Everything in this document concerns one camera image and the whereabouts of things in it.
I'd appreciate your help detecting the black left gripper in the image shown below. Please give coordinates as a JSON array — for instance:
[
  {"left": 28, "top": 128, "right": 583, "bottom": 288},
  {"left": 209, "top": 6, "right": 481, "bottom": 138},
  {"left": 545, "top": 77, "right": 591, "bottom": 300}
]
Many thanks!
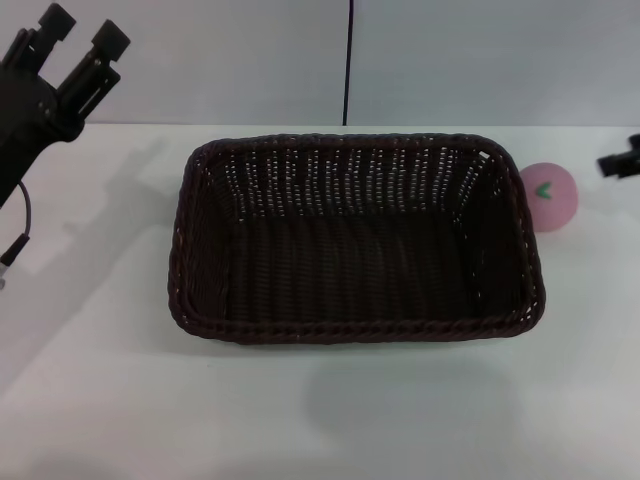
[{"left": 0, "top": 2, "right": 133, "bottom": 207}]

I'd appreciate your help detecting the dark brown woven basket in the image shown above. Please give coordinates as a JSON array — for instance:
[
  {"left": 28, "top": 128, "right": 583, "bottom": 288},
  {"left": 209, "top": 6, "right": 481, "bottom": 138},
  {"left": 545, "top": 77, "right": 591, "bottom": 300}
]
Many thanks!
[{"left": 167, "top": 132, "right": 547, "bottom": 347}]

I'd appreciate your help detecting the black vertical pole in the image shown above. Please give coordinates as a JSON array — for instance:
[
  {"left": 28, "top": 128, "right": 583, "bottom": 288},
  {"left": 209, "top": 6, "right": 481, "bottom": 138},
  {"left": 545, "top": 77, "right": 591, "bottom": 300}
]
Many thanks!
[{"left": 342, "top": 0, "right": 358, "bottom": 126}]

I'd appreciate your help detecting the pink peach toy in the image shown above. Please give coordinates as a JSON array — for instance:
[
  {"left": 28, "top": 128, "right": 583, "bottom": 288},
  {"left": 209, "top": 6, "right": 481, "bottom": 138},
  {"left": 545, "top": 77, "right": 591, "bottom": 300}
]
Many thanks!
[{"left": 519, "top": 162, "right": 581, "bottom": 235}]

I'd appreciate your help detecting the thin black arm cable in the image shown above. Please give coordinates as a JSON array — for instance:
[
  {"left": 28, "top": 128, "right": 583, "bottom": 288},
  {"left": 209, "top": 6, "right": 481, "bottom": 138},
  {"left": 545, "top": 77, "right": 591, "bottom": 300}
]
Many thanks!
[{"left": 0, "top": 182, "right": 34, "bottom": 291}]

